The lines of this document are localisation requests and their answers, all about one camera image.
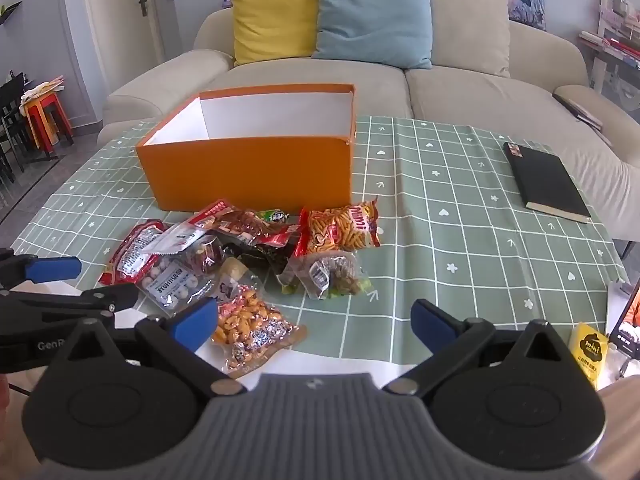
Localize black notebook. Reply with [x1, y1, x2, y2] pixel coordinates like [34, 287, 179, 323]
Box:
[502, 142, 592, 224]

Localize phone on stand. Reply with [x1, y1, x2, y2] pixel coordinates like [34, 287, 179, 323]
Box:
[606, 280, 640, 361]

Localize white door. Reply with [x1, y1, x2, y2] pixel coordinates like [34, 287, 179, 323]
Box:
[82, 0, 166, 61]

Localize red stool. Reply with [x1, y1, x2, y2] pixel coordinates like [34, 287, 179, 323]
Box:
[24, 92, 75, 156]

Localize papers on stool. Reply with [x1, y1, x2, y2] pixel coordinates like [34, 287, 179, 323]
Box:
[20, 77, 66, 106]

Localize beige cushion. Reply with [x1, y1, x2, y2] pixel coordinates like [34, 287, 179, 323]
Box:
[410, 0, 512, 78]

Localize yellow packet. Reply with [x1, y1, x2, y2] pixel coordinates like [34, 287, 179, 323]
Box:
[570, 322, 610, 391]

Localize magazine rack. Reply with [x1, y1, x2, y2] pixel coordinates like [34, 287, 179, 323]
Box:
[577, 0, 640, 96]

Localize red dried meat packet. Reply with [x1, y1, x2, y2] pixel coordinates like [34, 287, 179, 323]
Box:
[189, 199, 301, 247]

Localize dark book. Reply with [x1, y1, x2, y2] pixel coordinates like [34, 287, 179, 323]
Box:
[552, 92, 613, 148]

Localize red packet with white label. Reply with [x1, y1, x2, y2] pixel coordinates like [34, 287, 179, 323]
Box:
[98, 220, 168, 287]

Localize light blue pillow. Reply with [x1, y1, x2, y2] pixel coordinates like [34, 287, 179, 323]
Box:
[311, 0, 433, 70]

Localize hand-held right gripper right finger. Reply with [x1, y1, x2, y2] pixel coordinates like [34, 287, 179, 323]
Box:
[382, 299, 576, 395]

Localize green checked tablecloth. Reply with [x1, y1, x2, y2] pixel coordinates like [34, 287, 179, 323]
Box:
[10, 115, 631, 391]

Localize dark snack packet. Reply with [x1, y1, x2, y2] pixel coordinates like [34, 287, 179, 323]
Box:
[222, 241, 301, 286]

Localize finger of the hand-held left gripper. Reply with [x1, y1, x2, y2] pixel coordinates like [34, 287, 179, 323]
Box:
[0, 282, 139, 317]
[0, 247, 82, 291]

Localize clear packet of orange beans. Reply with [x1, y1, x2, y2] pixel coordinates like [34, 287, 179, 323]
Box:
[211, 284, 307, 377]

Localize clear packet of brown snacks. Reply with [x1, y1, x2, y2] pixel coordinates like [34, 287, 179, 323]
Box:
[276, 251, 373, 302]

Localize silver white snack packet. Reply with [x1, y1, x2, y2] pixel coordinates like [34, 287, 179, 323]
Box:
[141, 220, 201, 256]

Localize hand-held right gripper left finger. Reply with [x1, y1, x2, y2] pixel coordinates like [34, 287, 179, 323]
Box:
[60, 297, 247, 397]

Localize beige snack packet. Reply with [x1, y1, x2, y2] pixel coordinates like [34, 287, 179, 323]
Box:
[212, 259, 253, 306]

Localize orange cardboard box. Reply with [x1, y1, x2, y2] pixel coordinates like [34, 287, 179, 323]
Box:
[136, 84, 357, 213]

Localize black chairs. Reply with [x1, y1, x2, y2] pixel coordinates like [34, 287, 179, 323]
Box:
[0, 72, 36, 186]

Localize beige sofa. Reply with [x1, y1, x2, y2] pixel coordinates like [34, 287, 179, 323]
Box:
[97, 0, 640, 241]

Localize clear packet of white balls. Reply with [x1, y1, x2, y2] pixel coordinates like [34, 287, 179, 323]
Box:
[137, 255, 221, 317]

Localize yellow pillow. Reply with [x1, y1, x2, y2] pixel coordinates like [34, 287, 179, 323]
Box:
[227, 0, 321, 67]

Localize orange stick snack packet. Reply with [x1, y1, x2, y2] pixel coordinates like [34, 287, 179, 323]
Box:
[296, 197, 382, 257]

